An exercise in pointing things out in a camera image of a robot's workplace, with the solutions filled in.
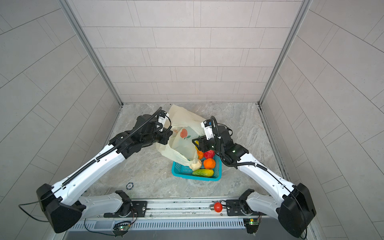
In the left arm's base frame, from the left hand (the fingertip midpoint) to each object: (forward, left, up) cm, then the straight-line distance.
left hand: (175, 130), depth 72 cm
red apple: (-4, -17, -18) cm, 25 cm away
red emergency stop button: (-29, -20, -21) cm, 41 cm away
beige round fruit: (-11, -10, -19) cm, 24 cm away
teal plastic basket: (-12, -18, -21) cm, 30 cm away
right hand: (-2, -10, -6) cm, 12 cm away
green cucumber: (-14, -15, -20) cm, 29 cm away
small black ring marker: (-20, +25, -23) cm, 39 cm away
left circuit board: (-38, +22, -21) cm, 49 cm away
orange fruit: (-9, -17, -19) cm, 27 cm away
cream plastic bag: (+5, -4, -8) cm, 10 cm away
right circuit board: (-36, -36, -23) cm, 56 cm away
